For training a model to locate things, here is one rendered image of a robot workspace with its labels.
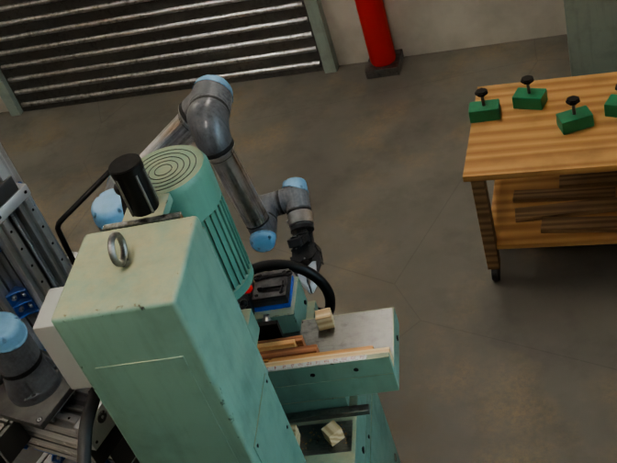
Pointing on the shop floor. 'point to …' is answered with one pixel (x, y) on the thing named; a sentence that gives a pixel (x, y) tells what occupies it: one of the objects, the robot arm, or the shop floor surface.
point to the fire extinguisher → (378, 40)
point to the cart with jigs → (544, 163)
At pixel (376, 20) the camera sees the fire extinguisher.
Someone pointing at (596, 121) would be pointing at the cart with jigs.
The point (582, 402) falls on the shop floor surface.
